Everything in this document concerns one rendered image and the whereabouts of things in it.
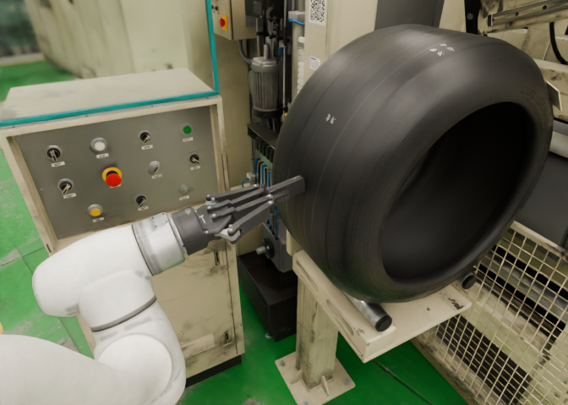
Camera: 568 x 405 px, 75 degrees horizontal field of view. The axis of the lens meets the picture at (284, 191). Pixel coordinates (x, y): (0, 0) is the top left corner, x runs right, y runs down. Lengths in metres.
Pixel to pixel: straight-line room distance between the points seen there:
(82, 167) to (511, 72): 1.03
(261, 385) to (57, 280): 1.37
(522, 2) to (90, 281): 1.03
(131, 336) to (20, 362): 0.30
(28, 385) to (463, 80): 0.64
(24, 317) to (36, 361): 2.16
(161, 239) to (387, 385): 1.49
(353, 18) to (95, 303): 0.77
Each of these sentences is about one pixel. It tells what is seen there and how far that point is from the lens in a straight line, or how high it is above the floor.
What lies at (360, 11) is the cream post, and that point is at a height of 1.50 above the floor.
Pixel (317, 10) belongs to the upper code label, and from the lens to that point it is 0.97.
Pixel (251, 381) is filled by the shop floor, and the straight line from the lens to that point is 1.87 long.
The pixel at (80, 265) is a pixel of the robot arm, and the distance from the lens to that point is 0.60.
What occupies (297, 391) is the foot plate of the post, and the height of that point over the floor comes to 0.01.
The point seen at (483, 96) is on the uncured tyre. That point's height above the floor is 1.41.
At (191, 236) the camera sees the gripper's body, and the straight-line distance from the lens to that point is 0.60.
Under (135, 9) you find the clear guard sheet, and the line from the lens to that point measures 1.05.
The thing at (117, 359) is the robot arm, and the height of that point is 1.15.
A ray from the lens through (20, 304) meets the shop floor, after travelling 2.57.
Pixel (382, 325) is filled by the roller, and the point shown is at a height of 0.91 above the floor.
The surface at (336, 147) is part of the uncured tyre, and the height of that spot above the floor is 1.34.
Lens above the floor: 1.60
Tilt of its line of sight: 32 degrees down
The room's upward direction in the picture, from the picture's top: straight up
